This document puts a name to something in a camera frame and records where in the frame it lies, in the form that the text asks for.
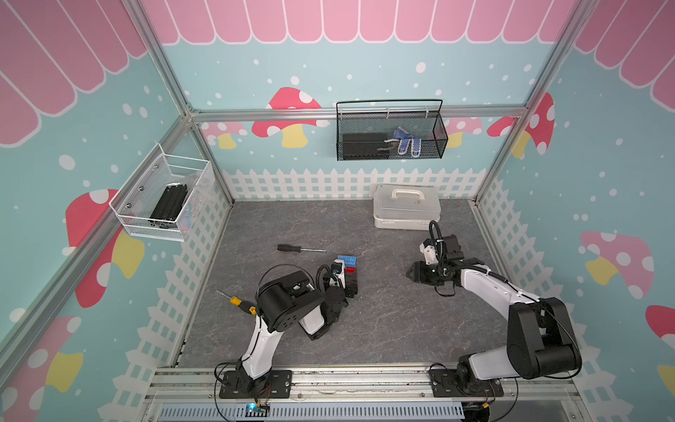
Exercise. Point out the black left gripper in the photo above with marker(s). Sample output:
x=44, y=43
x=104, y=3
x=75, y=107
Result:
x=352, y=288

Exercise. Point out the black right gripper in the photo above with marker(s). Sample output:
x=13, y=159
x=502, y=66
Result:
x=417, y=272

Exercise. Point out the blue lego brick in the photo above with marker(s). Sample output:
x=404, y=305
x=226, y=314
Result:
x=350, y=261

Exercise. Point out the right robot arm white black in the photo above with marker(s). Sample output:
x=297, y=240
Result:
x=539, y=339

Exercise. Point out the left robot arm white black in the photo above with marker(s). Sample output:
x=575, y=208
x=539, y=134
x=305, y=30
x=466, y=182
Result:
x=314, y=302

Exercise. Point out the white plastic storage box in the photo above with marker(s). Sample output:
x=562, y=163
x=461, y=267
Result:
x=405, y=207

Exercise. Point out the green lit circuit board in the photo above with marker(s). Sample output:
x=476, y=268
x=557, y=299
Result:
x=257, y=411

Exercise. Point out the blue white item in basket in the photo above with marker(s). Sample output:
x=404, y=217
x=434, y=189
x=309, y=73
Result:
x=406, y=143

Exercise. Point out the black box in white basket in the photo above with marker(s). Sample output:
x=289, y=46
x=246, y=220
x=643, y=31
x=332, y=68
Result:
x=169, y=206

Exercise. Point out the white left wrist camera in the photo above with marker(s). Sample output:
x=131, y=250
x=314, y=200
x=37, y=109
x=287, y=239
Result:
x=338, y=269

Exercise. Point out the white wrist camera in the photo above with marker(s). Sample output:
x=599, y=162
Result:
x=429, y=252
x=338, y=269

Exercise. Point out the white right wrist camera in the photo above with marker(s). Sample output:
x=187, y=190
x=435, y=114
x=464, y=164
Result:
x=429, y=252

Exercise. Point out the black handled screwdriver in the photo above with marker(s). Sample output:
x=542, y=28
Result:
x=297, y=248

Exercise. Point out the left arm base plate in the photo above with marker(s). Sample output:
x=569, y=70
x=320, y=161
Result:
x=277, y=382

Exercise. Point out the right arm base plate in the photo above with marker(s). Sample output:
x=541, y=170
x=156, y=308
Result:
x=452, y=383

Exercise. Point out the black wire mesh basket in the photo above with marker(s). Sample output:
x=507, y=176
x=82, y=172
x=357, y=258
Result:
x=421, y=118

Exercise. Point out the white wire mesh basket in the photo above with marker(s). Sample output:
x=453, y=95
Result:
x=134, y=203

